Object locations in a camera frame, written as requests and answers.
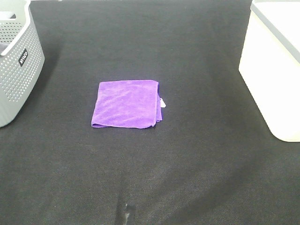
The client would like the black fabric table cover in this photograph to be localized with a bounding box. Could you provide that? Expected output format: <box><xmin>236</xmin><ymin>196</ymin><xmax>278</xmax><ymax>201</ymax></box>
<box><xmin>0</xmin><ymin>0</ymin><xmax>300</xmax><ymax>225</ymax></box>

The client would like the white plastic storage bin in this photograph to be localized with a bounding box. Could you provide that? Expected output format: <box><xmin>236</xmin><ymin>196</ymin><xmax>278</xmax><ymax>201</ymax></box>
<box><xmin>239</xmin><ymin>0</ymin><xmax>300</xmax><ymax>142</ymax></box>

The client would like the grey perforated laundry basket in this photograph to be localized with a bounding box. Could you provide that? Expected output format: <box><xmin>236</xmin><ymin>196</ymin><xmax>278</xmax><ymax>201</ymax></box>
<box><xmin>0</xmin><ymin>0</ymin><xmax>45</xmax><ymax>127</ymax></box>

